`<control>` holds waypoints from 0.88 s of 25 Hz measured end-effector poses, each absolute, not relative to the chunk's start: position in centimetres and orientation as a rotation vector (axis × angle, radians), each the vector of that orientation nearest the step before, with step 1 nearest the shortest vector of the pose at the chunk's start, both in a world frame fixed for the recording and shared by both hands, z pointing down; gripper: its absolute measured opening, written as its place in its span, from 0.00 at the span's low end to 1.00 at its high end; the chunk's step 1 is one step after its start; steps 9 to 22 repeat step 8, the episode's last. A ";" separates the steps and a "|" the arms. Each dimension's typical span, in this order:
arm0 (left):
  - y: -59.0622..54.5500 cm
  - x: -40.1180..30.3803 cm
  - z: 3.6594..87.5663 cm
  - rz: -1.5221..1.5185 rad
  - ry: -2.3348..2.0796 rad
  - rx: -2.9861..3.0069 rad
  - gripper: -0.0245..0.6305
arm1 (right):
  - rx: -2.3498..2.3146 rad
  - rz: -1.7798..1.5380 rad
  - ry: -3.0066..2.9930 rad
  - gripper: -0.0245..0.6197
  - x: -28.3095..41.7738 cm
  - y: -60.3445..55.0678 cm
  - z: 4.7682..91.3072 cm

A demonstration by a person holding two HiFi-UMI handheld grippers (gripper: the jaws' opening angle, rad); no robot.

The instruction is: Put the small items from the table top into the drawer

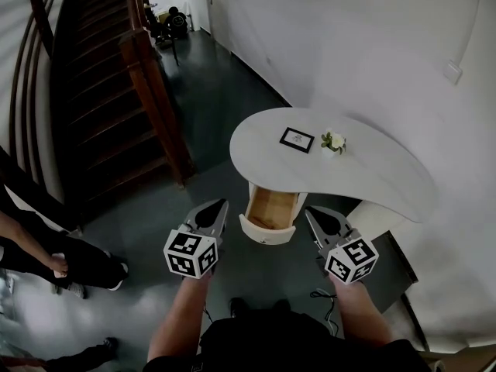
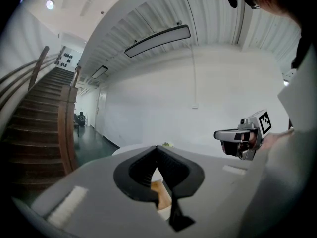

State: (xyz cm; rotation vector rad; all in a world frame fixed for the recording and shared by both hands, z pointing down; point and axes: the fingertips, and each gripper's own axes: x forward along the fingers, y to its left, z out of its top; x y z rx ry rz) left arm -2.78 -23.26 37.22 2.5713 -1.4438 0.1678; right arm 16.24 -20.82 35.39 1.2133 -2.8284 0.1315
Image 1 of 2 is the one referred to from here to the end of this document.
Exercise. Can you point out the person's black clothing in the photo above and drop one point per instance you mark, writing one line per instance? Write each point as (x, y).
(279, 347)

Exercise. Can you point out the large white wooden drawer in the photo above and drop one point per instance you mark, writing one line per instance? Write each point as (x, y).
(267, 235)

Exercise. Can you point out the dark wooden staircase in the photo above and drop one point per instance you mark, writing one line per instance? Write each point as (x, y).
(100, 103)

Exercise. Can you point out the white potted flower plant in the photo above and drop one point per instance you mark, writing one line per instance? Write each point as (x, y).
(334, 141)

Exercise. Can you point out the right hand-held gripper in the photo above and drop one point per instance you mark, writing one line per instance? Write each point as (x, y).
(350, 262)

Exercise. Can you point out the person's right forearm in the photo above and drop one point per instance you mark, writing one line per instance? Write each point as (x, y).
(360, 316)

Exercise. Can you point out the black chair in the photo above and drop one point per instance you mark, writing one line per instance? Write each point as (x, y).
(175, 52)

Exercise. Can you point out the white curved desk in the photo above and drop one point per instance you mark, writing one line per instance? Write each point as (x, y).
(368, 173)

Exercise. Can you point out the white door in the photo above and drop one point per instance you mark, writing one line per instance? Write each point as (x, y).
(219, 10)

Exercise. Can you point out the person's left forearm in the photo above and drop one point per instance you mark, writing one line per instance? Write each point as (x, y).
(178, 320)

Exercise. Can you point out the black picture frame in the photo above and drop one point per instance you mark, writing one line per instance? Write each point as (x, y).
(297, 140)

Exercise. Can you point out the white wall box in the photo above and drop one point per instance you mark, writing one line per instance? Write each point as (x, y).
(452, 72)

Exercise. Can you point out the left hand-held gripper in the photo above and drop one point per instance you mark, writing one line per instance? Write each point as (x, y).
(190, 254)

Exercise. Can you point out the person's black shoe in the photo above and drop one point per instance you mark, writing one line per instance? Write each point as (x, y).
(237, 306)
(281, 305)

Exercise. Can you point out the small background table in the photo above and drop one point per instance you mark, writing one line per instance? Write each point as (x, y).
(162, 16)

